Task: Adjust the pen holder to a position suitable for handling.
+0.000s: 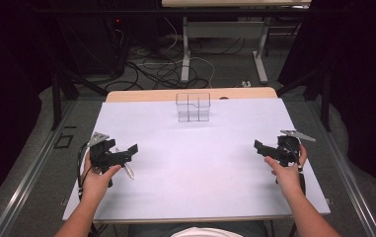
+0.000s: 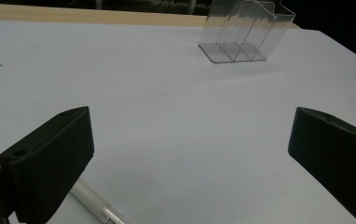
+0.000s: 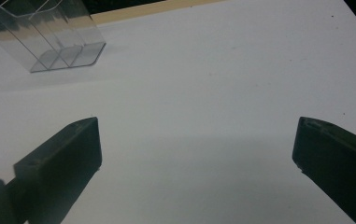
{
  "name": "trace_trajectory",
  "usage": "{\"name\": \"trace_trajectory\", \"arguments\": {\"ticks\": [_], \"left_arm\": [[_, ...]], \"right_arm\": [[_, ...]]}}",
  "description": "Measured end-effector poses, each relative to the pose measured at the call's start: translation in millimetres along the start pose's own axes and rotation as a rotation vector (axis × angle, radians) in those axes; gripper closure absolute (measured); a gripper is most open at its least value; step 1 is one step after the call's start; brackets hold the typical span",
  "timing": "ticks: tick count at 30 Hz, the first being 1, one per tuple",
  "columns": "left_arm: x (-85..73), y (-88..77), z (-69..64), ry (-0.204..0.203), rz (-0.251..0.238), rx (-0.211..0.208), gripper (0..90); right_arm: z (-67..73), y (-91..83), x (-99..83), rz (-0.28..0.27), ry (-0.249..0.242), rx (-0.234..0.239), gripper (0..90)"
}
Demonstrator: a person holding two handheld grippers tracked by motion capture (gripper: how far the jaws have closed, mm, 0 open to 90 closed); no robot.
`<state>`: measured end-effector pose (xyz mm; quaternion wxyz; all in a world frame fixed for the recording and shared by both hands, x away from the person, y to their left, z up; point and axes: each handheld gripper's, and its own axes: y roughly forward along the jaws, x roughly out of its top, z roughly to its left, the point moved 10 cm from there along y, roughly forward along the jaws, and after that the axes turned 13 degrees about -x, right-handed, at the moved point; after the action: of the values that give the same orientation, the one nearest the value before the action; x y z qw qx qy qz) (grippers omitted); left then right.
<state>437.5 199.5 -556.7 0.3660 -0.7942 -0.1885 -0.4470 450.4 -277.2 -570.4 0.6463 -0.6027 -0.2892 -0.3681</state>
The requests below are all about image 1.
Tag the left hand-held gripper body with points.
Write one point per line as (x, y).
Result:
(100, 155)

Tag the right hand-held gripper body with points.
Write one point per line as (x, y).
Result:
(285, 154)

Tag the person's right hand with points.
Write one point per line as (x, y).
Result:
(289, 179)

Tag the person's left hand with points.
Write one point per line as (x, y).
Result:
(95, 184)

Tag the light wooden table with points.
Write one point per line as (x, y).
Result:
(149, 95)

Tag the black metal stand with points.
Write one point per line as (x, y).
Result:
(323, 95)
(57, 98)

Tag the white power plug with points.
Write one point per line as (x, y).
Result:
(246, 84)

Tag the white table mat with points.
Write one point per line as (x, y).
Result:
(195, 171)

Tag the clear plastic divided container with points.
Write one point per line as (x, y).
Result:
(193, 107)

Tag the dark curtain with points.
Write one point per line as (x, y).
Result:
(363, 82)
(8, 82)

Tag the person's white shirt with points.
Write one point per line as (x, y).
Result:
(205, 232)

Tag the white-legged desk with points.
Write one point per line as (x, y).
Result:
(223, 29)

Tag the black horizontal bar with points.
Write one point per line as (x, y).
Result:
(110, 11)

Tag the black floor outlet frame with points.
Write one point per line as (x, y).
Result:
(63, 141)

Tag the metal floor rail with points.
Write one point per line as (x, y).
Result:
(346, 174)
(27, 179)

